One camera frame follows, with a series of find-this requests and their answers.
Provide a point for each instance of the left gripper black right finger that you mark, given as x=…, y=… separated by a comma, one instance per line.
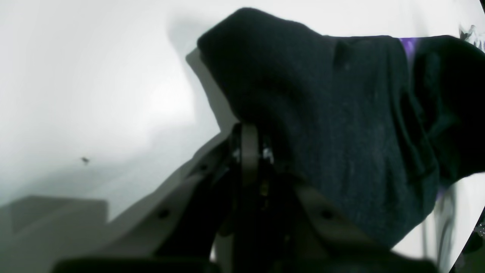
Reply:
x=317, y=238

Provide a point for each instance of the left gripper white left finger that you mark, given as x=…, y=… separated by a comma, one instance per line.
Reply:
x=177, y=236

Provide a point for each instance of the black T-shirt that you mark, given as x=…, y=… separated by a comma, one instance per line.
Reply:
x=376, y=129

